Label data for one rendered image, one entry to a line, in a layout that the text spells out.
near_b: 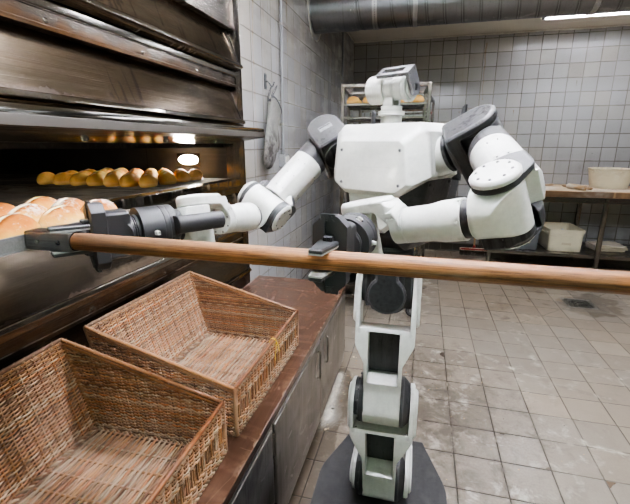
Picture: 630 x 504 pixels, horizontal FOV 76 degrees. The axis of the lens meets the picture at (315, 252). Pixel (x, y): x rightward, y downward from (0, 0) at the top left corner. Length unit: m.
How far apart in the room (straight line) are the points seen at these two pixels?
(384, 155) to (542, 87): 4.79
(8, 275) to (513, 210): 1.11
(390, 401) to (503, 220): 0.69
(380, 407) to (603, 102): 5.06
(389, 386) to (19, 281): 0.98
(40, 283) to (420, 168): 0.99
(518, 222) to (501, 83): 4.94
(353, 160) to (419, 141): 0.17
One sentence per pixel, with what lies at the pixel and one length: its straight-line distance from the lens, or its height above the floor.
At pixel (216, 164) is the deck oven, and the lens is 2.27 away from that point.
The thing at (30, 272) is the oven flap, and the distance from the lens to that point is 1.25.
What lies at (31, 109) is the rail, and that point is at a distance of 1.06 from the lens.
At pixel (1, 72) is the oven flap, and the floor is 1.51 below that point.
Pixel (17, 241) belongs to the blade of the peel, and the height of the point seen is 1.19.
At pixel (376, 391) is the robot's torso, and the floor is 0.69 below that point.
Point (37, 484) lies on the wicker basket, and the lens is 1.26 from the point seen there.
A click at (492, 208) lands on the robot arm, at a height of 1.26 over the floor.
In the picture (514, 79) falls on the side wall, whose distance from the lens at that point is 5.64.
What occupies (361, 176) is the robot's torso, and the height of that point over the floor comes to 1.28.
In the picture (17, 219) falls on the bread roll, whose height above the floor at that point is 1.23.
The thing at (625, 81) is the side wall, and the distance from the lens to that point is 5.92.
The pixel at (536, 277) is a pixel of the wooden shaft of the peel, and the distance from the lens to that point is 0.59.
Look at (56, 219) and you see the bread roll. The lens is 0.92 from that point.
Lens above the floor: 1.35
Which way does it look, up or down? 15 degrees down
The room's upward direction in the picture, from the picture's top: straight up
